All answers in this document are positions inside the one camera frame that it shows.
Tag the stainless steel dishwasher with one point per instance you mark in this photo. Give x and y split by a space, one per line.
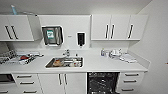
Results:
102 83

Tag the teal spray bottle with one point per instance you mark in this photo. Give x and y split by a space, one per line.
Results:
13 10

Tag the small wall label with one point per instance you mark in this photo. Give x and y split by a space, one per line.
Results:
70 36

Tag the chrome sink faucet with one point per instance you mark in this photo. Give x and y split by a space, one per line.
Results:
67 52

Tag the white sink base cabinet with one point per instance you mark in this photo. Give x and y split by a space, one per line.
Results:
63 84

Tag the blue dish soap bottle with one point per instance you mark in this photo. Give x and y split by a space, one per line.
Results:
102 52

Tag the built-in microwave oven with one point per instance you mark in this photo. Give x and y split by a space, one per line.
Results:
5 78

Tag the white drawer cabinet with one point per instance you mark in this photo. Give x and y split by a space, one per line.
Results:
26 83
131 81

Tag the stack of white dishes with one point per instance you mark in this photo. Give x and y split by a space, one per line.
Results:
115 53

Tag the dark metal utensil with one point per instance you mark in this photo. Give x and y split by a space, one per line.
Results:
36 54

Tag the stainless steel sink basin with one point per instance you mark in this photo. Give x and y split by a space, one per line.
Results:
50 66

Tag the small sink sprayer nozzle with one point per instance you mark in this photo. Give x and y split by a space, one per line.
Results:
76 55

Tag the small clear jar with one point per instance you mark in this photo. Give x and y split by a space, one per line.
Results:
107 53

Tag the white bottle in sink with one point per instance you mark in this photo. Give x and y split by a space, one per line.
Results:
76 63

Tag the orange bowl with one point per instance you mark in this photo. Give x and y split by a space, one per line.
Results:
58 62

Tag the steel paper towel dispenser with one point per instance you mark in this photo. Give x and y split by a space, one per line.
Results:
51 35

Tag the black soap dispenser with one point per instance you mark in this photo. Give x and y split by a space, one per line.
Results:
80 39

